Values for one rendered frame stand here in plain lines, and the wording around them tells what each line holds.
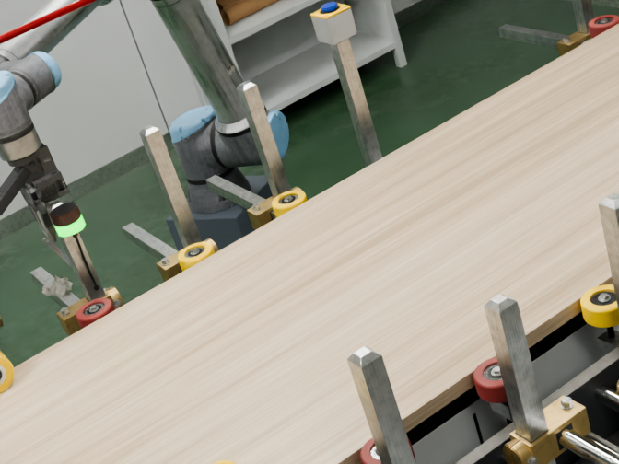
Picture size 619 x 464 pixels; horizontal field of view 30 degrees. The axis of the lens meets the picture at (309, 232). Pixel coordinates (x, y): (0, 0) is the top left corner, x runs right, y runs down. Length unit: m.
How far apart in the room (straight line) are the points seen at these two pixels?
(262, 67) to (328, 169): 1.05
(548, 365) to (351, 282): 0.41
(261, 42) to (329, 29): 3.05
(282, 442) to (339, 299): 0.40
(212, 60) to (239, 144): 0.27
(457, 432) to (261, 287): 0.53
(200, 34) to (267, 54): 2.71
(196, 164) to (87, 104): 2.07
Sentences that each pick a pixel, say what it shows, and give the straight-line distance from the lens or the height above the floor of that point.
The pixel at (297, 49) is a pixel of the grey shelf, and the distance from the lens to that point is 5.82.
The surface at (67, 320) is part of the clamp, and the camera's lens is 2.53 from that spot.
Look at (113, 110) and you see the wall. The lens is 5.41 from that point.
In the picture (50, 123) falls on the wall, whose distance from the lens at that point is 5.30.
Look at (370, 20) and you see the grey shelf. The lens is 5.75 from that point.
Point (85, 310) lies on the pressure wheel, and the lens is 2.46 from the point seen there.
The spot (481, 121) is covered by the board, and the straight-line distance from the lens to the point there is 2.71.
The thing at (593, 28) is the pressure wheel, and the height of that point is 0.90.
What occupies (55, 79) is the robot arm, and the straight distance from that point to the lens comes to 2.54.
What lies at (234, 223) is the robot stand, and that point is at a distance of 3.30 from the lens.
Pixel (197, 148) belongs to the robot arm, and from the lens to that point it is 3.30.
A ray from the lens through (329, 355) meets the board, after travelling 2.03.
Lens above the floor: 2.02
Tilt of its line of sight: 27 degrees down
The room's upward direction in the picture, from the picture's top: 18 degrees counter-clockwise
